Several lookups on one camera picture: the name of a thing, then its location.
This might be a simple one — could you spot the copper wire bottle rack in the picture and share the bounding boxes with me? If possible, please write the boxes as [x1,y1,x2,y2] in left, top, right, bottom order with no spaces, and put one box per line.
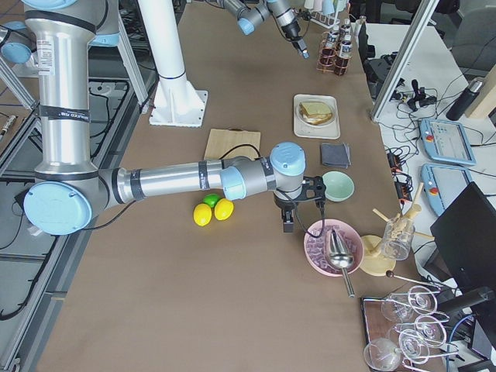
[316,32,351,76]

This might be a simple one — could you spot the steel scoop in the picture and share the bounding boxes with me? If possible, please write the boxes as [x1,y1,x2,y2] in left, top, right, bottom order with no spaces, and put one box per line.
[327,229,355,298]

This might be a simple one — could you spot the bread sandwich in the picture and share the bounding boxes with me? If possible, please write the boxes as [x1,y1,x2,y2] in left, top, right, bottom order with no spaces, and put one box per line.
[298,100,334,126]

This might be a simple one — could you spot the mint green bowl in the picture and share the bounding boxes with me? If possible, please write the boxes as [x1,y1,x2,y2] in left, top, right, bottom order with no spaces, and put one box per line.
[322,171,355,202]

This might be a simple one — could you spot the yellow lemon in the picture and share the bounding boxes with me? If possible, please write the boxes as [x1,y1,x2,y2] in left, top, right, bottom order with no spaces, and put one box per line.
[214,198,234,221]
[193,203,212,226]

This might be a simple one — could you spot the green lime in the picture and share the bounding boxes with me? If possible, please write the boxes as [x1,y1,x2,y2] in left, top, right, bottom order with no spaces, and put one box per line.
[202,193,222,208]

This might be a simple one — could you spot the cream rabbit tray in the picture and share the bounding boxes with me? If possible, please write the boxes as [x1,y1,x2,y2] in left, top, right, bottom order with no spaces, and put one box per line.
[293,94,340,140]

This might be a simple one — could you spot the clear ice cubes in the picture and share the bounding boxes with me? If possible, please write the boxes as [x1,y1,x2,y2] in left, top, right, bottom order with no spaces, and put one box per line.
[305,223,360,270]

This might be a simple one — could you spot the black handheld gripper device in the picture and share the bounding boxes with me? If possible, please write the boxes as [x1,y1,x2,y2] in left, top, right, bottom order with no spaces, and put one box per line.
[403,79,437,112]

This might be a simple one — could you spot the wine glass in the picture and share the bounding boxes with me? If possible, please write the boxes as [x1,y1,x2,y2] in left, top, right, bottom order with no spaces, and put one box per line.
[398,329,430,364]
[390,315,447,347]
[363,338,402,371]
[381,285,437,322]

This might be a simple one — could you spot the black laptop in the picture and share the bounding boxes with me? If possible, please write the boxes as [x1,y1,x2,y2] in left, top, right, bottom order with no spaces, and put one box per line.
[431,182,495,291]

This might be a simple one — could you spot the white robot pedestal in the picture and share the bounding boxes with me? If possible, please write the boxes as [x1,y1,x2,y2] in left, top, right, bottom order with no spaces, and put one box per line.
[139,0,208,128]

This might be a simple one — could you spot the dark drink bottle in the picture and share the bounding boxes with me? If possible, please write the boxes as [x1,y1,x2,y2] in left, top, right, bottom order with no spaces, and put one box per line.
[339,19,351,40]
[334,35,353,75]
[322,31,339,57]

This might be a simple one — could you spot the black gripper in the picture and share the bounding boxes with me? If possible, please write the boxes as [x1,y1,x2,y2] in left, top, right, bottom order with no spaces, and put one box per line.
[282,21,309,59]
[274,190,302,233]

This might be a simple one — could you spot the blue cup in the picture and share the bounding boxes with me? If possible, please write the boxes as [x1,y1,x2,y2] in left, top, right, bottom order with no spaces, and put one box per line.
[321,0,335,16]

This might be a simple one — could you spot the wooden cutting board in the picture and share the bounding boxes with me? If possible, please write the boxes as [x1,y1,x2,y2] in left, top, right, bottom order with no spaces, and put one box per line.
[204,129,261,160]

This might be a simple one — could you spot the clear glass jar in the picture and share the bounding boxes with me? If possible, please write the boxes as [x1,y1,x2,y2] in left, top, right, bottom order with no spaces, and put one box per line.
[379,215,415,260]

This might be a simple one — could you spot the pink bowl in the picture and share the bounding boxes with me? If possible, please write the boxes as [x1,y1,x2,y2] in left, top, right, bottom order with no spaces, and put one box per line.
[303,219,364,277]

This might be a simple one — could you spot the white wire cup rack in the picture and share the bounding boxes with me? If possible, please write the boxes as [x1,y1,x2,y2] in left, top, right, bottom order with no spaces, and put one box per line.
[304,0,349,29]

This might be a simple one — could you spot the blue teach pendant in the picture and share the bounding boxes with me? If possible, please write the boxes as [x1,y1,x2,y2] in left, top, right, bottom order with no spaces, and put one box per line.
[419,119,477,166]
[421,164,473,216]

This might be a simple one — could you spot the black water bottle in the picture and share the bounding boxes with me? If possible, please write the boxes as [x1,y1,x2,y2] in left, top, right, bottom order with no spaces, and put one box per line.
[446,77,484,121]

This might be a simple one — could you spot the pink cup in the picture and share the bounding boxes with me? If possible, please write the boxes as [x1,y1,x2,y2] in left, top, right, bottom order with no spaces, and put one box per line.
[313,0,322,12]

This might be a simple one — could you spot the wooden mug tree stand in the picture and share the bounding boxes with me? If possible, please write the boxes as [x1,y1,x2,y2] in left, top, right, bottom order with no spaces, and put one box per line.
[360,182,434,276]

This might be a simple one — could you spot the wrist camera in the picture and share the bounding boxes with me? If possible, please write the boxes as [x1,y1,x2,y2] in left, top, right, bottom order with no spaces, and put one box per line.
[299,176,326,208]

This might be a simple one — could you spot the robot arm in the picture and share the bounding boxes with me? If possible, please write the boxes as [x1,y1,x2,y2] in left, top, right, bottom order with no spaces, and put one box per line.
[22,1,308,236]
[205,0,309,59]

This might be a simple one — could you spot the grey folded cloth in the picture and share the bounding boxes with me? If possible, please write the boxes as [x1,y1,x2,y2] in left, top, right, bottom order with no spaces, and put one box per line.
[320,143,351,169]

